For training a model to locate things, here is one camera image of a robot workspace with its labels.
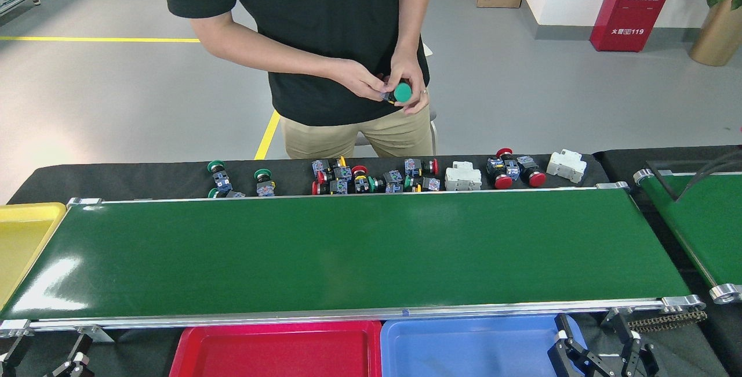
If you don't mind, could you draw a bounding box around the person's right hand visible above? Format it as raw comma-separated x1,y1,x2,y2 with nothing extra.
334,58,388,101

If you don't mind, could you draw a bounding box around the black drive chain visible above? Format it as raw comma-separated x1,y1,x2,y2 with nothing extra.
629,310,708,333

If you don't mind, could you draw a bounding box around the black guide frame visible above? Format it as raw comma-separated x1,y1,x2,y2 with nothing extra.
645,151,742,202

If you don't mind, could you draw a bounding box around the yellow plastic tray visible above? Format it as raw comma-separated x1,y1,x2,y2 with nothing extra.
0,202,67,311

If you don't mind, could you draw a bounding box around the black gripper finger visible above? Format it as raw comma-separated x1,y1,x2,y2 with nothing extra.
43,333,96,377
548,313,616,377
0,335,34,377
603,312,661,377

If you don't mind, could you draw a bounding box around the white circuit breaker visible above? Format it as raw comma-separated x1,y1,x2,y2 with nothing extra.
445,161,483,191
546,149,588,184

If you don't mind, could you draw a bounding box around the potted plant in gold pot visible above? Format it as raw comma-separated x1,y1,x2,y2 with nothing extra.
689,0,742,67

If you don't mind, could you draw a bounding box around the green conveyor belt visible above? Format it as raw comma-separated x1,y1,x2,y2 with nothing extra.
632,168,742,305
0,182,708,340

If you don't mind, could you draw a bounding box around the person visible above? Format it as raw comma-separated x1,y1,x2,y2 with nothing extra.
158,0,437,160

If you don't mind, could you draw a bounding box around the person's left hand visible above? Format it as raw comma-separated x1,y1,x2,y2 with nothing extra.
387,51,431,115

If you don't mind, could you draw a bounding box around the red fire extinguisher cabinet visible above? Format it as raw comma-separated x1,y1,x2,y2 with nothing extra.
590,0,681,53

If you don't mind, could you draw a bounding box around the red plastic tray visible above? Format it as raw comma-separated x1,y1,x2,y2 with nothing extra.
169,320,383,377

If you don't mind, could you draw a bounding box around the blue plastic tray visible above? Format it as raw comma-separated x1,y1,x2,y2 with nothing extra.
380,314,589,377

